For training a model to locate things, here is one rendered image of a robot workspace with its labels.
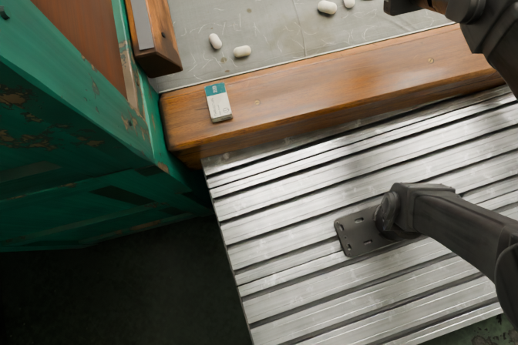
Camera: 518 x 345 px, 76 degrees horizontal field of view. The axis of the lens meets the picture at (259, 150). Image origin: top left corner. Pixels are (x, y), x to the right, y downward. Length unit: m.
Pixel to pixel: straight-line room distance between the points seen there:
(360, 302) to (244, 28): 0.54
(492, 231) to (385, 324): 0.34
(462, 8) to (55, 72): 0.36
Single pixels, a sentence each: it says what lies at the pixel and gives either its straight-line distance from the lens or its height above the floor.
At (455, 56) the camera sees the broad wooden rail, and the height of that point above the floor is 0.77.
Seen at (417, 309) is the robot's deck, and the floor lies 0.67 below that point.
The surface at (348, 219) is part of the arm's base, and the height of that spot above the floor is 0.68.
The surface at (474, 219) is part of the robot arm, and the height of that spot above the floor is 0.95.
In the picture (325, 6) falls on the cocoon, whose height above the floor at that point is 0.76.
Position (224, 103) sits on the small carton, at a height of 0.78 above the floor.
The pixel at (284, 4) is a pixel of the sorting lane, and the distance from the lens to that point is 0.71.
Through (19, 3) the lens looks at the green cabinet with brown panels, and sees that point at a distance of 0.29.
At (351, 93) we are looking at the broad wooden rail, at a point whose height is 0.76.
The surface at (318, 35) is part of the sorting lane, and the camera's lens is 0.67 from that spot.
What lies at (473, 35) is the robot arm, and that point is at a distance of 0.40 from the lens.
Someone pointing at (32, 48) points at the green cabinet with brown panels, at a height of 1.09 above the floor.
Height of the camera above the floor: 1.29
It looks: 75 degrees down
